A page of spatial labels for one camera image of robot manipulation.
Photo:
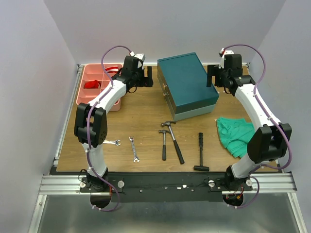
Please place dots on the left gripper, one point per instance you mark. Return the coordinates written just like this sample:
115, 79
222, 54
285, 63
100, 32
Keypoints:
146, 81

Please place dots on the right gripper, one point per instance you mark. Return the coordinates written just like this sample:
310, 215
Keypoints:
212, 76

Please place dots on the large claw hammer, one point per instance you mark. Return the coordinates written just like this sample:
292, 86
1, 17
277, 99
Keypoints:
178, 151

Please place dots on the silver wrench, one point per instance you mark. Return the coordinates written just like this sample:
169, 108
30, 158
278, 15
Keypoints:
115, 142
136, 159

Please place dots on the small claw hammer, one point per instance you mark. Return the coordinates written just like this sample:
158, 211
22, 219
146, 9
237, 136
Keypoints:
164, 132

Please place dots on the black rubber mallet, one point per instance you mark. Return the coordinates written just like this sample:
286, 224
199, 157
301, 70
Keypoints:
201, 167

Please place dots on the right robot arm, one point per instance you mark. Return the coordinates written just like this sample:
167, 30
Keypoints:
271, 138

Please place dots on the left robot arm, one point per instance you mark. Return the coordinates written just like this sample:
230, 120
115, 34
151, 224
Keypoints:
91, 119

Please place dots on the teal drawer cabinet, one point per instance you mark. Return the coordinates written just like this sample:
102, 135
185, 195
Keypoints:
183, 81

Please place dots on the red white item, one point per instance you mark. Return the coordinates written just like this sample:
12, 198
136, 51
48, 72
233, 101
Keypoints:
113, 69

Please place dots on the red item in tray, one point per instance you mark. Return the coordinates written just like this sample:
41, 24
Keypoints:
95, 84

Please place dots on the pink compartment tray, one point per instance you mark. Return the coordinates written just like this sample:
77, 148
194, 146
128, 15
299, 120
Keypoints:
95, 72

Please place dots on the green cloth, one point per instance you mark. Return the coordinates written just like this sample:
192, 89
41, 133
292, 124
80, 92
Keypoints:
234, 135

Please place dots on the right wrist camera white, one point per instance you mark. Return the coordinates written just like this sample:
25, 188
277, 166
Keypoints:
222, 55

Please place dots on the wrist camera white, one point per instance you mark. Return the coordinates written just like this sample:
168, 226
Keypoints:
140, 56
222, 55

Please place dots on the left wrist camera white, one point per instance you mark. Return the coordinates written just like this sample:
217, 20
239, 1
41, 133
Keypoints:
140, 56

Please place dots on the aluminium rail frame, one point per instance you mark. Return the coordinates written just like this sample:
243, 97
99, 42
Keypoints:
66, 210

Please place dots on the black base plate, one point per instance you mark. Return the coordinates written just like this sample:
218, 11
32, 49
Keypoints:
161, 186

